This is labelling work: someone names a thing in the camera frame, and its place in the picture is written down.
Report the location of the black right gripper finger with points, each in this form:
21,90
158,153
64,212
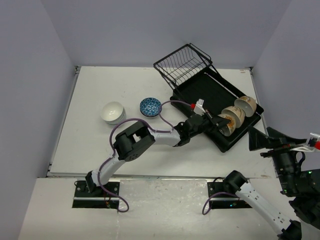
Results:
259,140
278,139

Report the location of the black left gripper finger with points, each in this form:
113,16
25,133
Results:
215,119
222,128

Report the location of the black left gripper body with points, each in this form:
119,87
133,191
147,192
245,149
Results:
206,124

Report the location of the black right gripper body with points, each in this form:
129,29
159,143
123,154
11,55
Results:
284,161

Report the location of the orange flower beige bowl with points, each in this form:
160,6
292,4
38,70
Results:
231,125

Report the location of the beige leaf pattern bowl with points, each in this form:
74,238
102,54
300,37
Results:
237,113

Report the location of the red patterned white bowl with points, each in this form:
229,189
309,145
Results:
149,107

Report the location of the light blue ribbed bowl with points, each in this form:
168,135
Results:
111,105
116,121
114,116

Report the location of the light blue ribbed bowl front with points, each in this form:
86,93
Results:
114,116

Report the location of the light blue ribbed bowl back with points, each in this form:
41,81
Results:
111,105

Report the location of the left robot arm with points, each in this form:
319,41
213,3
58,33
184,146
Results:
132,142

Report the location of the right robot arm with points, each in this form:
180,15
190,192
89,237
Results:
296,214

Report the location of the beige floral bowl back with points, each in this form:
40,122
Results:
247,104

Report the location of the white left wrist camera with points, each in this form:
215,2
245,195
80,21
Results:
198,107

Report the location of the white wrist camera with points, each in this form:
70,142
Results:
198,107
311,145

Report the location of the black wire dish rack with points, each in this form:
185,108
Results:
191,75

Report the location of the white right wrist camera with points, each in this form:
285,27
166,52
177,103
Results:
311,145

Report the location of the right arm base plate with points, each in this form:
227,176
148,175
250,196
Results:
223,201

